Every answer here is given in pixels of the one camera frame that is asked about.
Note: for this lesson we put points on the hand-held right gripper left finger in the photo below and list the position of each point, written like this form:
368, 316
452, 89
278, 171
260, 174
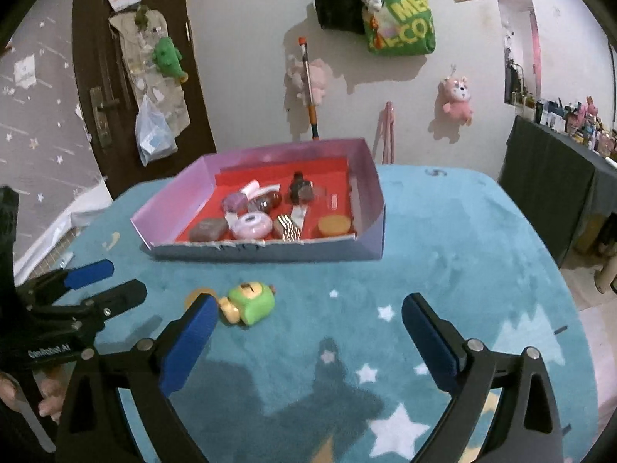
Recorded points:
190, 342

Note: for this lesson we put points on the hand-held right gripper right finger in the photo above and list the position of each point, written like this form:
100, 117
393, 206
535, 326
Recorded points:
429, 342

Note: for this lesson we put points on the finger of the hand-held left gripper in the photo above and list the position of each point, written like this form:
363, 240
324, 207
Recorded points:
89, 272
115, 296

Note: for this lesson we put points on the green and yellow toy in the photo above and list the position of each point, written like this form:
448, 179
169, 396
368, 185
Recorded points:
248, 305

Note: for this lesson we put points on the lavender round device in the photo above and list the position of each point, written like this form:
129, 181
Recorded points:
251, 225

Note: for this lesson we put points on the purple nail polish bottle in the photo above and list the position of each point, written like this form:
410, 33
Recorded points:
237, 199

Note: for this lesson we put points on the amber round disc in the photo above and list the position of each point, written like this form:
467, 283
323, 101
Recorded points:
333, 225

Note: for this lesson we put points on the purple cardboard box red lining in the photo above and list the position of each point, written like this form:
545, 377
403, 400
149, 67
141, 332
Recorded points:
270, 202

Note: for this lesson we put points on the small clear glass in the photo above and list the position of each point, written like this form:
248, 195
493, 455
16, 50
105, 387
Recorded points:
333, 201

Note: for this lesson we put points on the dark nail polish bottle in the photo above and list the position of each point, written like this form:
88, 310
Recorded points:
301, 188

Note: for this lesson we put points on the person's left hand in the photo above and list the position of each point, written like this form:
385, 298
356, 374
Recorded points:
50, 398

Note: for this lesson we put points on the teal star rug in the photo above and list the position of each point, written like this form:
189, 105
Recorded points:
366, 299

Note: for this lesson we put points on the clear plastic bag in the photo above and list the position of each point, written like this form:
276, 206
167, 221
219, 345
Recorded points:
153, 135

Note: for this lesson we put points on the dark brown door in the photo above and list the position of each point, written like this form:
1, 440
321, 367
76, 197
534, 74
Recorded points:
144, 120

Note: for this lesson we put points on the dark cloth covered table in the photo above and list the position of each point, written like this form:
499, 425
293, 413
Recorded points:
554, 178

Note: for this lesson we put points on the hanging pocket organizer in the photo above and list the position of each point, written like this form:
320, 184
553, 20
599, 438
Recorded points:
149, 72

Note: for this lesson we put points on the green plush toy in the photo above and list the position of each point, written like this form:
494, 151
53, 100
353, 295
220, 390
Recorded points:
168, 58

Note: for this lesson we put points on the pink bear plush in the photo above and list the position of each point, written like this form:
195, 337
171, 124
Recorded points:
458, 99

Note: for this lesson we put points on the small dark green plush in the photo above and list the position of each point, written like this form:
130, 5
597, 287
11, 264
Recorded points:
142, 17

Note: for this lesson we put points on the row of small bottles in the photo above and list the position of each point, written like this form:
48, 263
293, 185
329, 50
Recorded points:
573, 120

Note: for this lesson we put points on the orange and white stick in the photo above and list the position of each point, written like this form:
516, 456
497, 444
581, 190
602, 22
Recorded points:
309, 89

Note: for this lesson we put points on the pale pink plush toy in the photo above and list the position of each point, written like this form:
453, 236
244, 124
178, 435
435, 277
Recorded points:
313, 79

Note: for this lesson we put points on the pink curtain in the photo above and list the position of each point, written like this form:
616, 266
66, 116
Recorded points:
534, 58

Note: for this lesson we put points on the green tote bag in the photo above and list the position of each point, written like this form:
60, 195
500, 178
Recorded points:
400, 21

